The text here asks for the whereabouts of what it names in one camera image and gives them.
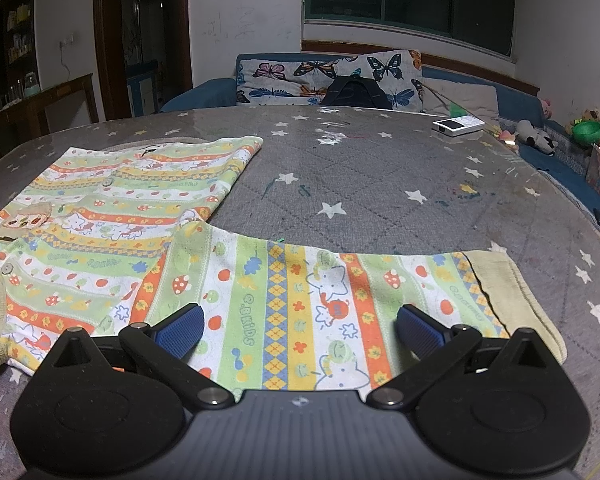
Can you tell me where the black and white plush toy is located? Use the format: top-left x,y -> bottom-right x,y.
517,120 -> 559,155

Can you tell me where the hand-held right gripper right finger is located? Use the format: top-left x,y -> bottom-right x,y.
367,302 -> 563,411

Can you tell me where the dark wooden door frame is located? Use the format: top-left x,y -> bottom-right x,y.
92,0 -> 194,122

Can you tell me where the blue cabinet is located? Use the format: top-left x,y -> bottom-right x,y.
127,60 -> 160,117

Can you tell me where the grey star print tablecloth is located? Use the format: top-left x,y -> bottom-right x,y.
0,105 -> 600,480

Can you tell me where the butterfly print cushion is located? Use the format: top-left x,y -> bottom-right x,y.
236,52 -> 342,107
330,49 -> 424,112

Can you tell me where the beige cushion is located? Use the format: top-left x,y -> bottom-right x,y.
422,79 -> 501,120

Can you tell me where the white flat handheld device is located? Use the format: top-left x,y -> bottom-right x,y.
432,116 -> 482,137

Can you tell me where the black backpack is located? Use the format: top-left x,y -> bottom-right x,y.
320,76 -> 392,110

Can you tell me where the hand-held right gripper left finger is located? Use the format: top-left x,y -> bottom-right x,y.
40,302 -> 236,411

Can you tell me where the wall shelf with bottles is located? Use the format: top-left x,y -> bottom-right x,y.
0,0 -> 38,111

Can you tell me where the small brown plush toy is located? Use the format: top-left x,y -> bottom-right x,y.
565,109 -> 600,128

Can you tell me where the striped cartoon print child's shirt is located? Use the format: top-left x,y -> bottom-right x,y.
0,135 -> 567,401

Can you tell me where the green plastic bowl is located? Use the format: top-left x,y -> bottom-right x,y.
572,121 -> 600,147

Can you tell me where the dark wooden side table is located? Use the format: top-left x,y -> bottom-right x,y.
0,74 -> 100,171

